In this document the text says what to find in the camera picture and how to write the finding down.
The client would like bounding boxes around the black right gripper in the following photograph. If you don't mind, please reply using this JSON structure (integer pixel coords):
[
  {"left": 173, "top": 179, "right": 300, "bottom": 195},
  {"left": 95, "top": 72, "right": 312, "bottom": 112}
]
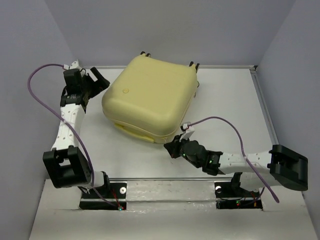
[{"left": 162, "top": 134, "right": 201, "bottom": 169}]

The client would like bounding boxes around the yellow hard-shell suitcase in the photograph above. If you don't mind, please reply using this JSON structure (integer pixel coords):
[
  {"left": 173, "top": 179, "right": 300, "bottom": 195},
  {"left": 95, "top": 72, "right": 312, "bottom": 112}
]
[{"left": 101, "top": 51, "right": 200, "bottom": 144}]

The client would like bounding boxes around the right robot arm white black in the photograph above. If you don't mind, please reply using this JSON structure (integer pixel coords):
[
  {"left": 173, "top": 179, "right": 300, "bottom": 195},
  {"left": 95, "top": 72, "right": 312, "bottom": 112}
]
[{"left": 164, "top": 135, "right": 308, "bottom": 196}]

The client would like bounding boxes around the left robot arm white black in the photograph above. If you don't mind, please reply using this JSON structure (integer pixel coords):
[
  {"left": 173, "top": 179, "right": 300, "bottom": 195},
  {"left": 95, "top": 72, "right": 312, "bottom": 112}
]
[{"left": 42, "top": 67, "right": 111, "bottom": 198}]

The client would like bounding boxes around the white front cover board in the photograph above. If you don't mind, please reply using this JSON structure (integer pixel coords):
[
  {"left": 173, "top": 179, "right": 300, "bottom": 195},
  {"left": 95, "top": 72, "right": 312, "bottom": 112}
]
[{"left": 30, "top": 180, "right": 317, "bottom": 240}]

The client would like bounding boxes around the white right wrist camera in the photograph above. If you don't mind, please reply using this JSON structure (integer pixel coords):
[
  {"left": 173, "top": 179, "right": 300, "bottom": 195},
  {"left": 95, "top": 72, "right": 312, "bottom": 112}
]
[{"left": 179, "top": 122, "right": 195, "bottom": 142}]

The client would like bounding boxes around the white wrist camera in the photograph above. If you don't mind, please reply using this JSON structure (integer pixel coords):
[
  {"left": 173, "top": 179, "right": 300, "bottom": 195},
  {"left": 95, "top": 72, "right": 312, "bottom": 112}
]
[
  {"left": 62, "top": 59, "right": 83, "bottom": 71},
  {"left": 179, "top": 122, "right": 195, "bottom": 142}
]

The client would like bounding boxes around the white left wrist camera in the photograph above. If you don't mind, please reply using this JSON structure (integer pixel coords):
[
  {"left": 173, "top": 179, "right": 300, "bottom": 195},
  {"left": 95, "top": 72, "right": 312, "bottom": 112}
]
[{"left": 62, "top": 59, "right": 83, "bottom": 71}]

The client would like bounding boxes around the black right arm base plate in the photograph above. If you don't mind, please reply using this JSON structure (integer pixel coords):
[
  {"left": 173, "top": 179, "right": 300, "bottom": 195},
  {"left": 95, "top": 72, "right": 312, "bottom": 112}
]
[{"left": 214, "top": 182, "right": 263, "bottom": 210}]

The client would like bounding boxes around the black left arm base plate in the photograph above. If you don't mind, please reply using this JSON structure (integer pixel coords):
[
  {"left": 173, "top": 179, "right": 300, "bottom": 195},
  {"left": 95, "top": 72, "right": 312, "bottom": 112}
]
[{"left": 79, "top": 181, "right": 128, "bottom": 211}]

